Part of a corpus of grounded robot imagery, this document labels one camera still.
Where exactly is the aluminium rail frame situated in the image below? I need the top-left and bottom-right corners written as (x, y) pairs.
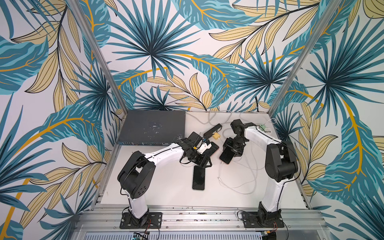
top-left (70, 205), bottom-right (332, 240)

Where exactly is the white charging cable mint phone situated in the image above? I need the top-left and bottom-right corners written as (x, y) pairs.
top-left (235, 143), bottom-right (264, 181)

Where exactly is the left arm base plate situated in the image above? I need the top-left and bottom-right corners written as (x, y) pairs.
top-left (119, 212), bottom-right (163, 230)

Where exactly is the yellow charger plug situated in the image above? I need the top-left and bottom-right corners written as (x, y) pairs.
top-left (213, 133), bottom-right (221, 140)

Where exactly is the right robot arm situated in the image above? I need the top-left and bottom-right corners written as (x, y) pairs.
top-left (220, 119), bottom-right (299, 226)

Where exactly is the dark grey network switch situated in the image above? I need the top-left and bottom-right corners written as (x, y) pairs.
top-left (117, 110), bottom-right (186, 146)

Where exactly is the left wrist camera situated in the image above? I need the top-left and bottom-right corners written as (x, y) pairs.
top-left (198, 142), bottom-right (212, 154)

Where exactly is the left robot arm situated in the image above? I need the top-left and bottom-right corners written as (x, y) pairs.
top-left (117, 138), bottom-right (219, 226)

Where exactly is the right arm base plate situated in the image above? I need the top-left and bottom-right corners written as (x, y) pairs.
top-left (239, 210), bottom-right (285, 229)

